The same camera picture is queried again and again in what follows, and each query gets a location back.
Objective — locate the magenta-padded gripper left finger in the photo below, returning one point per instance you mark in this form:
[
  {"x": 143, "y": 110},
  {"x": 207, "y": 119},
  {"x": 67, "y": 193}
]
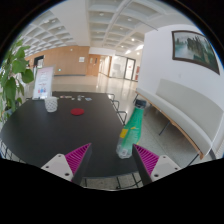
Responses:
[{"x": 78, "y": 156}]

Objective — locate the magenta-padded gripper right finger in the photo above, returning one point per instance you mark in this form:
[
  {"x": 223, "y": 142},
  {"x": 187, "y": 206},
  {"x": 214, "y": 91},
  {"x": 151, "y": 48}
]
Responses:
[{"x": 146, "y": 158}]

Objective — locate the green plastic drink bottle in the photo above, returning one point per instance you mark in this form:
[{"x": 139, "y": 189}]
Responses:
[{"x": 131, "y": 133}]

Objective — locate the flat round red coaster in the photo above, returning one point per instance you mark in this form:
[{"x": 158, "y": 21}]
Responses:
[{"x": 77, "y": 111}]

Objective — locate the black metal chairs group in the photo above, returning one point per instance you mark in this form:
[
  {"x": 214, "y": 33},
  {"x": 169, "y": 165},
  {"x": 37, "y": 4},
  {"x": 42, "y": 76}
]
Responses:
[{"x": 120, "y": 113}]

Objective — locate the blue white badge sticker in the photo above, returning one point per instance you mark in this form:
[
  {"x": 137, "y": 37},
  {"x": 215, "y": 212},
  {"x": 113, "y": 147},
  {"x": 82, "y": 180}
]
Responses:
[{"x": 88, "y": 99}]

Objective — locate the white dotted mug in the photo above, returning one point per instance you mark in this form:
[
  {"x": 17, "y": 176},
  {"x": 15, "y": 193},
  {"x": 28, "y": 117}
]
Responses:
[{"x": 51, "y": 104}]

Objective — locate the small white sticker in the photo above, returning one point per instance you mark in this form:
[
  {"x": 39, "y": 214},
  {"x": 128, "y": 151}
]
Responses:
[{"x": 79, "y": 97}]

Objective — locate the long white bench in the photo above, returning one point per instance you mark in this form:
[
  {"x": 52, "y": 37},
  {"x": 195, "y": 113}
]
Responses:
[{"x": 186, "y": 110}]

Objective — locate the clear acrylic sign stand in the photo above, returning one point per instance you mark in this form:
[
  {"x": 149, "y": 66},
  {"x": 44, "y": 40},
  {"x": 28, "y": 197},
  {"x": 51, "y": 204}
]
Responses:
[{"x": 43, "y": 81}]

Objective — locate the glass double door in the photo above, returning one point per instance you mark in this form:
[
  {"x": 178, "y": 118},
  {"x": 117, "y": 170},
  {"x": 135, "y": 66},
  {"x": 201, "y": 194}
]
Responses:
[{"x": 129, "y": 68}]

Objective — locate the green leafy potted plant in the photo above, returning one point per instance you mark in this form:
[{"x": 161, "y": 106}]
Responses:
[{"x": 13, "y": 73}]

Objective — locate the framed landscape painting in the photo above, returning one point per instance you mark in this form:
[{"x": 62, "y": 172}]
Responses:
[{"x": 195, "y": 48}]

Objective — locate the recessed ceiling lights group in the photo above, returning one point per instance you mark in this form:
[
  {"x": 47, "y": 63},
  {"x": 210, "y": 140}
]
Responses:
[{"x": 101, "y": 14}]

